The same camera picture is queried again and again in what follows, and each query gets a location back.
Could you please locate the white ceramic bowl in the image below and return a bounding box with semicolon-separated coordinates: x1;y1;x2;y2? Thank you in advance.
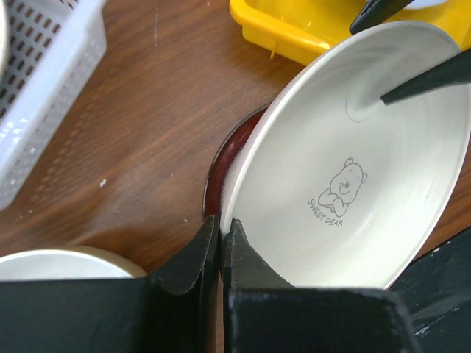
1;246;147;282

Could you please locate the white plastic basket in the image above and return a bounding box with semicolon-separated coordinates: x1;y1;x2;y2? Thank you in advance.
1;1;107;208

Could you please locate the white bear print plate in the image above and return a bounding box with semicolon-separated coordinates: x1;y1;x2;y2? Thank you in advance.
220;21;470;288

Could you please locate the dark bottom plate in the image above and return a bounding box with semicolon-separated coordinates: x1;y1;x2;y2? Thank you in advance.
202;104;269;219

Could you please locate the yellow plastic tray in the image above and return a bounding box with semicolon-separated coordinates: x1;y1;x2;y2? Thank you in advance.
229;0;470;65

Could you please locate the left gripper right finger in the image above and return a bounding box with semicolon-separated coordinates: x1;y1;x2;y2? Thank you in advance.
221;219;422;352

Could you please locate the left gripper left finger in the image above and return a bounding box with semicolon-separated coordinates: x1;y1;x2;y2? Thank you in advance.
1;215;219;352

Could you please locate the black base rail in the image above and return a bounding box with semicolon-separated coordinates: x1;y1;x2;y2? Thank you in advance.
390;228;471;353

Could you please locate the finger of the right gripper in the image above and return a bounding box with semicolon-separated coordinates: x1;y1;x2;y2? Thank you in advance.
380;49;470;105
349;0;412;35

